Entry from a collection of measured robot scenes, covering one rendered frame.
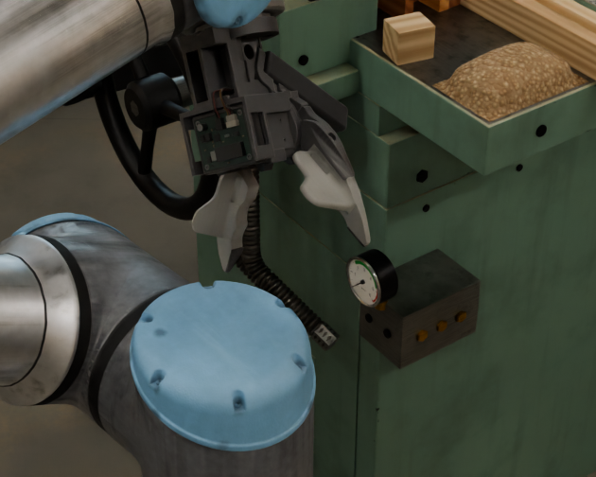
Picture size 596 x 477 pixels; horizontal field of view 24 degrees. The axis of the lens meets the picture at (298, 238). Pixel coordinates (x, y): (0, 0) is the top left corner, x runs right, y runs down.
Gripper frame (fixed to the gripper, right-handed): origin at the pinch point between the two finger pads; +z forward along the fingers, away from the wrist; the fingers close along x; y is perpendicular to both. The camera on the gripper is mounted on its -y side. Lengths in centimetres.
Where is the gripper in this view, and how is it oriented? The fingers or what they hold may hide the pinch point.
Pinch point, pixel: (300, 259)
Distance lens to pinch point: 115.6
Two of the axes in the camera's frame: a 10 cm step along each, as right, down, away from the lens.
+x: 7.8, -1.5, -6.1
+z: 2.1, 9.8, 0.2
